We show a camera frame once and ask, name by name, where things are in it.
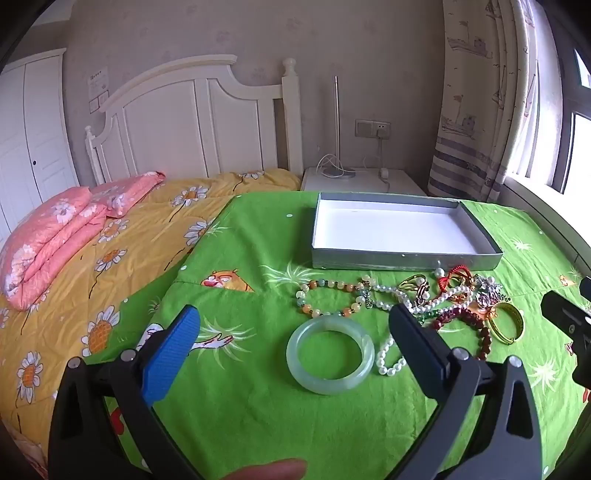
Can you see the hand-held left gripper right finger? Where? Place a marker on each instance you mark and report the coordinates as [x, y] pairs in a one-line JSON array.
[[418, 350]]

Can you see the pink floral pillow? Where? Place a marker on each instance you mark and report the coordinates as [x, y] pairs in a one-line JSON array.
[[124, 191]]

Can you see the pale green jade bangle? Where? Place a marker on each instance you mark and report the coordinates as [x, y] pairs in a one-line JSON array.
[[295, 364]]

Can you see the window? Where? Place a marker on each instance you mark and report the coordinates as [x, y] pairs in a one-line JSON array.
[[581, 152]]

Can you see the green printed blanket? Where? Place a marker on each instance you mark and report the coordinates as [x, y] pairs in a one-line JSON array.
[[258, 415]]

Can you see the silver stick lamp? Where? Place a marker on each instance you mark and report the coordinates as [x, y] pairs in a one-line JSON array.
[[337, 120]]

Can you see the ship print curtain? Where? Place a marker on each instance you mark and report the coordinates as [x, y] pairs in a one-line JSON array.
[[471, 92]]

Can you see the white nightstand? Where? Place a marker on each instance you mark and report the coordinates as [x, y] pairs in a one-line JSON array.
[[364, 182]]

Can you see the pink folded quilt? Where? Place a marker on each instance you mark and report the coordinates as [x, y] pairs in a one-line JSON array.
[[46, 244]]

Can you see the white wardrobe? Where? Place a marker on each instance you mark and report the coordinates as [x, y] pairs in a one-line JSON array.
[[41, 138]]

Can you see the silver jewelled brooch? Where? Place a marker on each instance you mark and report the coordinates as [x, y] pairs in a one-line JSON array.
[[489, 290]]

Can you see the white wooden headboard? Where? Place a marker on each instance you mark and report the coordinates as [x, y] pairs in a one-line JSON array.
[[161, 129]]

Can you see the person's left hand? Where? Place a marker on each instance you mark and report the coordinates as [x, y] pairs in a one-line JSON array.
[[268, 470]]

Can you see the grey cardboard box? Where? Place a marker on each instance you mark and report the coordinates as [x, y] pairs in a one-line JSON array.
[[392, 226]]

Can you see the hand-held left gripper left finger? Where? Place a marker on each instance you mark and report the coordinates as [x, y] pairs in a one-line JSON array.
[[171, 360]]

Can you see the wall socket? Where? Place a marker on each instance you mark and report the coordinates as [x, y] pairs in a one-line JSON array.
[[364, 128]]

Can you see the paper wall notice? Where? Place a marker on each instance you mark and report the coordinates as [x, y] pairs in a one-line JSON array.
[[98, 81]]

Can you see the gold bangle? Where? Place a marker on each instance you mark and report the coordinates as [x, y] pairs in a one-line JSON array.
[[519, 323]]

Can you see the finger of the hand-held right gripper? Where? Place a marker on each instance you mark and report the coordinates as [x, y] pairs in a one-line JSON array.
[[565, 311], [586, 288]]

